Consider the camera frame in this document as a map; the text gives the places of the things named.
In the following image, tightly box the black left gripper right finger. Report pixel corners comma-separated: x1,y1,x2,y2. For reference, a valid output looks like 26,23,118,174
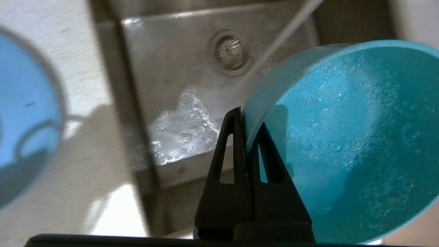
248,122,316,242

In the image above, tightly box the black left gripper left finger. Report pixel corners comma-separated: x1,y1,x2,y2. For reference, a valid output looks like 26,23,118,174
194,107,253,240

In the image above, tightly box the teal bowl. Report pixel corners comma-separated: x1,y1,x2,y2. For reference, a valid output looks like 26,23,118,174
242,40,439,245

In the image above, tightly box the stainless steel sink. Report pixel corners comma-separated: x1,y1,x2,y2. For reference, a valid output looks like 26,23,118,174
87,0,395,237

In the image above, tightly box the metal sink drain strainer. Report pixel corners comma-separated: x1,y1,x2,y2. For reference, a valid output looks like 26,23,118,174
209,30,253,77

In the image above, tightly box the running water stream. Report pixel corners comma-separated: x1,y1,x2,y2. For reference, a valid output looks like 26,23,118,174
240,0,323,90

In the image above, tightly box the blue plate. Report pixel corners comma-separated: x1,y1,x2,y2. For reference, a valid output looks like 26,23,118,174
0,26,66,210

